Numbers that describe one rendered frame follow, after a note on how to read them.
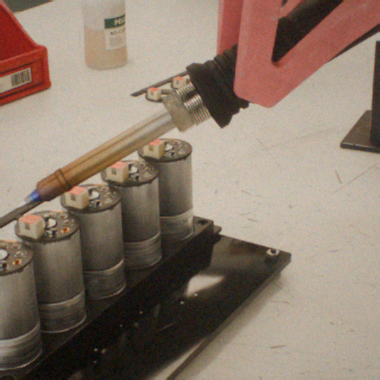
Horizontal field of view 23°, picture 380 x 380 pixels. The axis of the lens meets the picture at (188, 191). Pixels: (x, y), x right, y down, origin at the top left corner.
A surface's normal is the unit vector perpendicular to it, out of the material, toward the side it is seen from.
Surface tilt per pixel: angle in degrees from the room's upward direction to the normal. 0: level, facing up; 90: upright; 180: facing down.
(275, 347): 0
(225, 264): 0
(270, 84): 99
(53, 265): 90
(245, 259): 0
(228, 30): 89
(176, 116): 90
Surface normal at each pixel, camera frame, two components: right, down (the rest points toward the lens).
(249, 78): 0.16, 0.56
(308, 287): -0.02, -0.90
